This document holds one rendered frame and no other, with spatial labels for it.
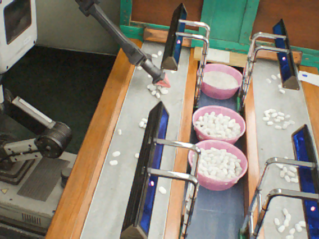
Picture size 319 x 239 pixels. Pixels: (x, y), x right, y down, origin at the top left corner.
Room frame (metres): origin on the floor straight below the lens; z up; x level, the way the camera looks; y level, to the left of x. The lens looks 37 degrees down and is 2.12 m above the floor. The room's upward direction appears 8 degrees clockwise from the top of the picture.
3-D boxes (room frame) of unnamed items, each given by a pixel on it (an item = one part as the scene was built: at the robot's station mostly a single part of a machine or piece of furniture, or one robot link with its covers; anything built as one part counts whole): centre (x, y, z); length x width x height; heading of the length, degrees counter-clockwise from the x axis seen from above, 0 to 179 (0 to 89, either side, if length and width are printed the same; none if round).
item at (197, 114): (1.82, -0.27, 0.72); 0.27 x 0.27 x 0.10
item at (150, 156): (1.13, 0.03, 1.08); 0.62 x 0.08 x 0.07; 178
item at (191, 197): (1.12, -0.05, 0.90); 0.20 x 0.19 x 0.45; 178
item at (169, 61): (2.10, 0.00, 1.08); 0.62 x 0.08 x 0.07; 178
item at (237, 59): (2.48, -0.29, 0.77); 0.33 x 0.15 x 0.01; 88
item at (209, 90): (2.26, -0.29, 0.72); 0.27 x 0.27 x 0.10
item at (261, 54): (2.52, -0.64, 0.83); 0.30 x 0.06 x 0.07; 88
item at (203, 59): (2.09, -0.08, 0.90); 0.20 x 0.19 x 0.45; 178
